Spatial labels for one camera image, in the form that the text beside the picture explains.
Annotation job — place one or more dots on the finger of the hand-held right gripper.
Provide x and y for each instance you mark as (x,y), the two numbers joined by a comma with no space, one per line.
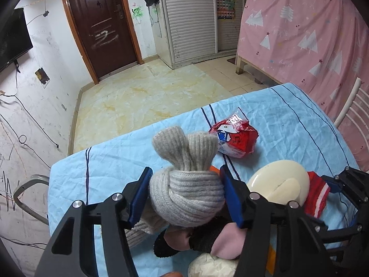
(343,236)
(331,185)

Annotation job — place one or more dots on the white metal chair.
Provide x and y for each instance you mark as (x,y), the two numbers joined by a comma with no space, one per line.
(348,104)

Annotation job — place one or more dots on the wooden bed frame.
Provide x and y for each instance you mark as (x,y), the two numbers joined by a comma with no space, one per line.
(239,63)

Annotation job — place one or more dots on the white round plush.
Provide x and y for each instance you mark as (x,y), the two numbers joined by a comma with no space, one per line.
(210,267)

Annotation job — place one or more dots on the dark brown wooden door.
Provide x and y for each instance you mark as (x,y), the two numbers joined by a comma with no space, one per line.
(101,20)

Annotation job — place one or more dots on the orange box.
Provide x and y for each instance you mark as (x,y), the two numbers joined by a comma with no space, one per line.
(214,169)

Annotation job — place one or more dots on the pink tree print curtain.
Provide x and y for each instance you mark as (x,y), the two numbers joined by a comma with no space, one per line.
(302,34)

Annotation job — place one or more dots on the black sock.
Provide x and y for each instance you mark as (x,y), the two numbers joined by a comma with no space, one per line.
(201,236)

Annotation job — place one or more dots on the red striped sock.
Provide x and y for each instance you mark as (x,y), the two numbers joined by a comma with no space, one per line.
(317,193)

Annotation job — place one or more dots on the pink cloth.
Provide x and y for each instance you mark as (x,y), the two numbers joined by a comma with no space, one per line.
(230,245)

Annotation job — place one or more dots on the white louvred wardrobe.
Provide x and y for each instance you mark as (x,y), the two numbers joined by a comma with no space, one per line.
(187,20)

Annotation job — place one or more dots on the black wall television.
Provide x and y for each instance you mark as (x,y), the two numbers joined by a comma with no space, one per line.
(13,43)

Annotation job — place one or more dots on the light blue striped sheet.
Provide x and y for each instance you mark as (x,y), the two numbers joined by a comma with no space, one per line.
(144,155)

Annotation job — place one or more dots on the open wall junction box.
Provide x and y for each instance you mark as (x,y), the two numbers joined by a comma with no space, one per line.
(41,75)

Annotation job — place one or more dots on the grey metal chair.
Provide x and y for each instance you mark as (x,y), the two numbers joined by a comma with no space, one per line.
(17,196)

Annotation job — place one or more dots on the dark doormat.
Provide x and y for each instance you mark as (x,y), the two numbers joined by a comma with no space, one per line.
(231,60)

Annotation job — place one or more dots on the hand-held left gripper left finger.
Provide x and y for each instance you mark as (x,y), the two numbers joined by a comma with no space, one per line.
(140,200)

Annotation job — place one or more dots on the red snack wrapper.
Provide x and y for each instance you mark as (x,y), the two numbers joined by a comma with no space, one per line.
(239,138)

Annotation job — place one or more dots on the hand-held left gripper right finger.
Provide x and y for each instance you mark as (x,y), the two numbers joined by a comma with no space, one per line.
(234,203)

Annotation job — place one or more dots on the grey knitted sock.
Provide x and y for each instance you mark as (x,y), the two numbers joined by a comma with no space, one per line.
(187,190)

